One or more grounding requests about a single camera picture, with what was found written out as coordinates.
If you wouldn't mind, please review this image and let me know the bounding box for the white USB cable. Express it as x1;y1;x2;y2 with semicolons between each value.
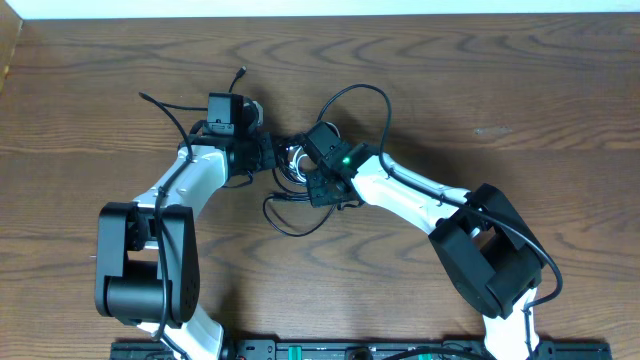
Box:
284;122;341;184

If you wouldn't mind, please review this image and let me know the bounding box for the black USB cable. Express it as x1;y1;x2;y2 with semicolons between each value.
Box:
227;65;341;238

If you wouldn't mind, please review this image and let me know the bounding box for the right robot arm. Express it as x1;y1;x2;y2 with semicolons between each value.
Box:
302;122;547;359

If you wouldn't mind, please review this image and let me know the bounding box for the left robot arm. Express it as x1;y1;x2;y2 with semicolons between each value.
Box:
95;93;275;359

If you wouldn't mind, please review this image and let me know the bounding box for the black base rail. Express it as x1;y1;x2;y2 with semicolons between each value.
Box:
109;338;614;360

